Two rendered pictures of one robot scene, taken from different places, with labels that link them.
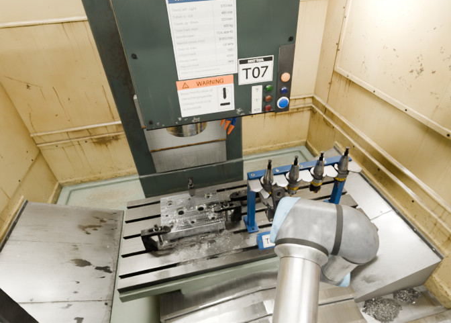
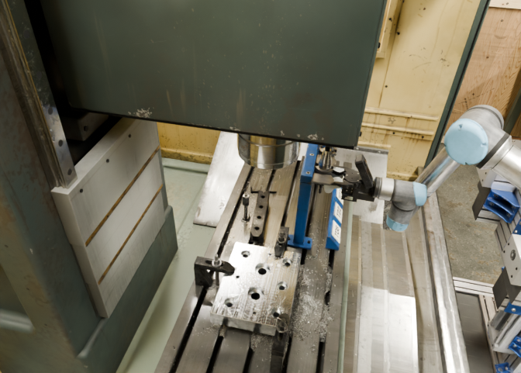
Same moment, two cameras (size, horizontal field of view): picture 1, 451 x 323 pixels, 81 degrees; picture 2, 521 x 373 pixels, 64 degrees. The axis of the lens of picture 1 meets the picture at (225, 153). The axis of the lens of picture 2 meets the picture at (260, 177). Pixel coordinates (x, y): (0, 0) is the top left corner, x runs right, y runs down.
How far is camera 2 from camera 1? 113 cm
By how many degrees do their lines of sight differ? 54
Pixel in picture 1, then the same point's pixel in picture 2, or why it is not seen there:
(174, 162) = (124, 275)
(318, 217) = (489, 119)
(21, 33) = not seen: outside the picture
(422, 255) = (377, 161)
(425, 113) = not seen: hidden behind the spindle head
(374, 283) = (377, 206)
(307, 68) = not seen: hidden behind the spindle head
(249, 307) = (374, 303)
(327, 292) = (374, 239)
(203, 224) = (295, 276)
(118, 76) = (21, 167)
